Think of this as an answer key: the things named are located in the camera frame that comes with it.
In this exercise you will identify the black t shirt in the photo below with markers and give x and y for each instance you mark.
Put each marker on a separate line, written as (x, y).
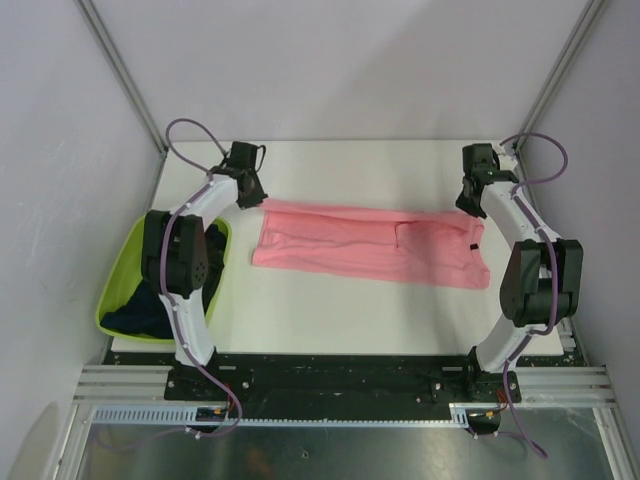
(216, 239)

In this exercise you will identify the navy blue t shirt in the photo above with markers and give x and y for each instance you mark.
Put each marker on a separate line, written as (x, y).
(143, 314)

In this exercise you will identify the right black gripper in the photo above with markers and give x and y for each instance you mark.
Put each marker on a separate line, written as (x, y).
(467, 206)

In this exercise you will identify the right aluminium frame post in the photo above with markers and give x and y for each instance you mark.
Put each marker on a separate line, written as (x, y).
(579, 35)

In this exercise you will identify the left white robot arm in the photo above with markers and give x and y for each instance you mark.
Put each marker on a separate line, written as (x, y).
(174, 258)

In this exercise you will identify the aluminium frame post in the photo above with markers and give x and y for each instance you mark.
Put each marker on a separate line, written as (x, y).
(105, 42)
(579, 35)

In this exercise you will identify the left aluminium frame post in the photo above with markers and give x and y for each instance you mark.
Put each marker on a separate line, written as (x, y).
(105, 42)

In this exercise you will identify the pink t shirt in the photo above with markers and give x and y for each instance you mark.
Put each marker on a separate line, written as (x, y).
(430, 248)

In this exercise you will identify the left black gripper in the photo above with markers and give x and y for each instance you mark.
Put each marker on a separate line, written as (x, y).
(258, 196)

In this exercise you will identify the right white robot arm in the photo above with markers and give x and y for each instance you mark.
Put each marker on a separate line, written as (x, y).
(542, 279)

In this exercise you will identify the green plastic basket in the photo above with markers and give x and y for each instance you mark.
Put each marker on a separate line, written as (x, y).
(125, 277)

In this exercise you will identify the white slotted cable duct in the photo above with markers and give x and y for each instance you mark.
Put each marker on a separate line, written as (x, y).
(447, 416)

